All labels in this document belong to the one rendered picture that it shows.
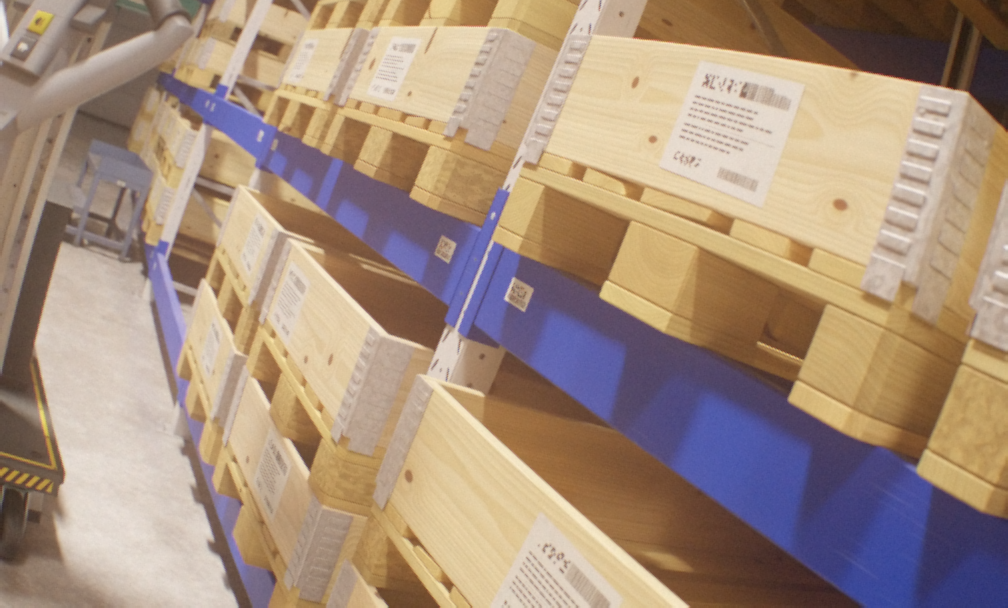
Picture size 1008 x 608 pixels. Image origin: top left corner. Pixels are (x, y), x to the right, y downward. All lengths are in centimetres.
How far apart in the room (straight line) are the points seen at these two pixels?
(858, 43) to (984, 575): 204
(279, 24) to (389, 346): 479
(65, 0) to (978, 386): 98
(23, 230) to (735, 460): 172
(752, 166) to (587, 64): 44
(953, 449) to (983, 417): 4
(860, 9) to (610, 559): 194
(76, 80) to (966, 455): 90
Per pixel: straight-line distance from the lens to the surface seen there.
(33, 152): 224
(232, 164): 550
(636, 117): 127
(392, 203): 205
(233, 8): 632
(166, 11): 95
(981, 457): 76
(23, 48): 106
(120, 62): 96
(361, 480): 180
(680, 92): 122
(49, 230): 244
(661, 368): 117
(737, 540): 201
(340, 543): 184
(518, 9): 174
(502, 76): 172
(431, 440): 144
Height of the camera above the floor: 125
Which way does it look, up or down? 5 degrees down
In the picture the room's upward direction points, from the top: 22 degrees clockwise
